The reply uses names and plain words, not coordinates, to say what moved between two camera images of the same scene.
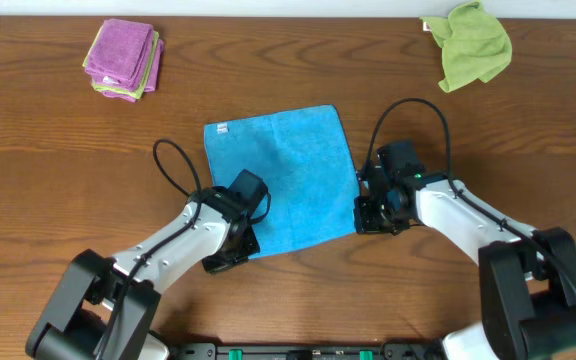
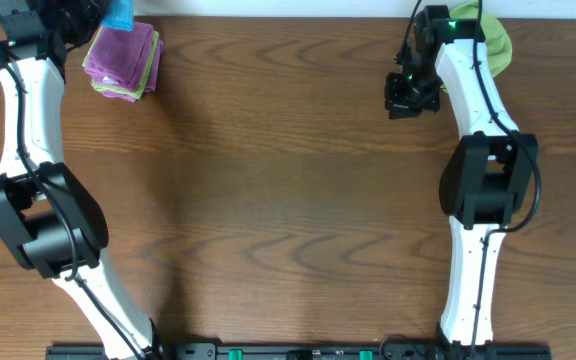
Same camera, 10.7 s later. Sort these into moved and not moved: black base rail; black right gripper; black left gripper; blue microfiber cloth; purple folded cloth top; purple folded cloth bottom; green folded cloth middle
Moved: black left gripper; blue microfiber cloth; black right gripper
Not moved: black base rail; purple folded cloth bottom; purple folded cloth top; green folded cloth middle
